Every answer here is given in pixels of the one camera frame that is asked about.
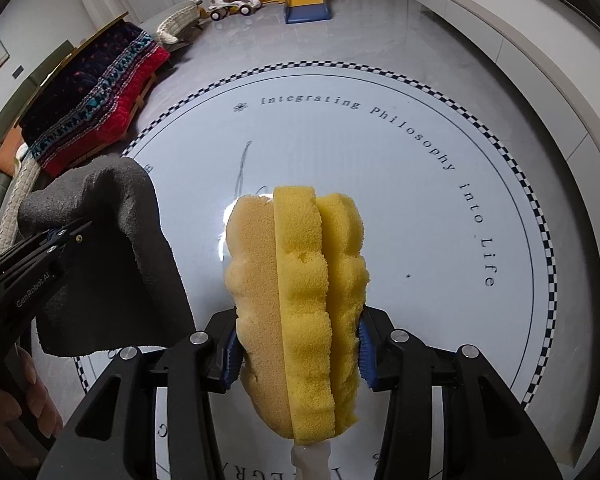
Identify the yellow sponge brush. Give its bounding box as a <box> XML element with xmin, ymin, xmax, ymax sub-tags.
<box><xmin>225</xmin><ymin>186</ymin><xmax>370</xmax><ymax>479</ymax></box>

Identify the dark grey cloth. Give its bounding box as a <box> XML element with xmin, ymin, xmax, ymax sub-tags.
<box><xmin>18</xmin><ymin>156</ymin><xmax>195</xmax><ymax>356</ymax></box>

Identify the person left hand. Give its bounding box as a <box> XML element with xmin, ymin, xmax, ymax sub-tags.
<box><xmin>0</xmin><ymin>346</ymin><xmax>64</xmax><ymax>469</ymax></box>

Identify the dark green sofa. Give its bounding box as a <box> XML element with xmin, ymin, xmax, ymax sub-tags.
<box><xmin>0</xmin><ymin>40</ymin><xmax>74</xmax><ymax>209</ymax></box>

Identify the red patterned blanket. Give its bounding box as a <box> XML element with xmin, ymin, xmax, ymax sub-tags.
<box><xmin>19</xmin><ymin>18</ymin><xmax>170</xmax><ymax>177</ymax></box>

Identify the grey quilted cushion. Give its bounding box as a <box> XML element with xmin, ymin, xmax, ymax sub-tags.
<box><xmin>156</xmin><ymin>0</ymin><xmax>201</xmax><ymax>46</ymax></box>

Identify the white toy car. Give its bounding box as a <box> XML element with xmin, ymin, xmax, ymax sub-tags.
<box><xmin>207</xmin><ymin>0</ymin><xmax>262</xmax><ymax>22</ymax></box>

